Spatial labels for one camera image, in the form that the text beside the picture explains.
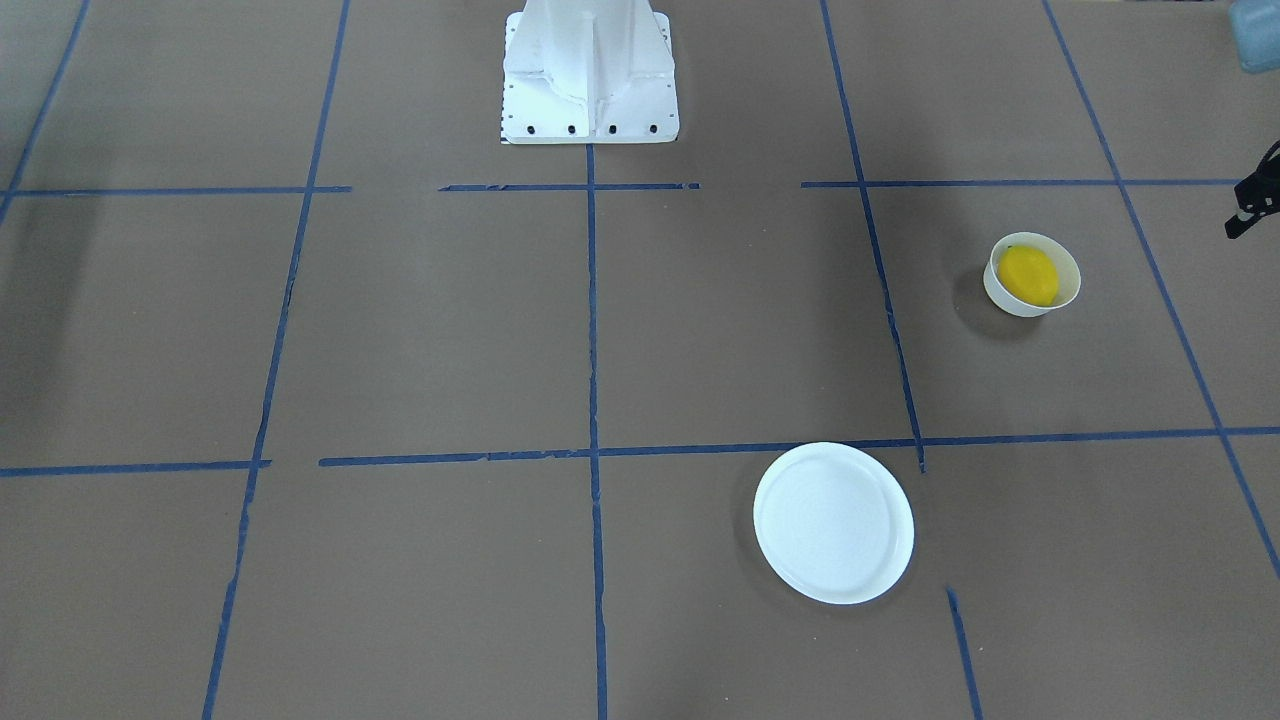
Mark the yellow lemon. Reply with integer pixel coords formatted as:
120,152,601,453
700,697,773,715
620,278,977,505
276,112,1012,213
995,245,1060,307

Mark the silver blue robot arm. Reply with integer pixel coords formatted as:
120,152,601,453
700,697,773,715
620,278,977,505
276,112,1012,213
1224,1,1279,240

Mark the white bowl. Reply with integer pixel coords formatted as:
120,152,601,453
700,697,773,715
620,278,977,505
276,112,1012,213
983,232,1082,318

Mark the white round plate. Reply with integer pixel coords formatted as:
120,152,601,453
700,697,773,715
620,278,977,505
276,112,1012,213
751,442,916,606

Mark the white pedestal column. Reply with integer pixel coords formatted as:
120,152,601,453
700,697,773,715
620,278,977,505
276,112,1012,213
500,1,681,145

